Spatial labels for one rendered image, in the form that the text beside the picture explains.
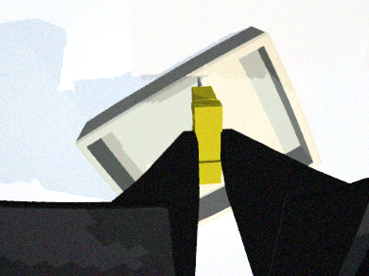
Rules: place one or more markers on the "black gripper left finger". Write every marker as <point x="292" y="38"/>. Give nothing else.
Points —
<point x="149" y="230"/>

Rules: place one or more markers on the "cream shallow tray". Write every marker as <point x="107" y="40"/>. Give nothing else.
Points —
<point x="258" y="100"/>

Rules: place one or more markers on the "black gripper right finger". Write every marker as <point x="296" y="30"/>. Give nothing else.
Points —
<point x="293" y="220"/>

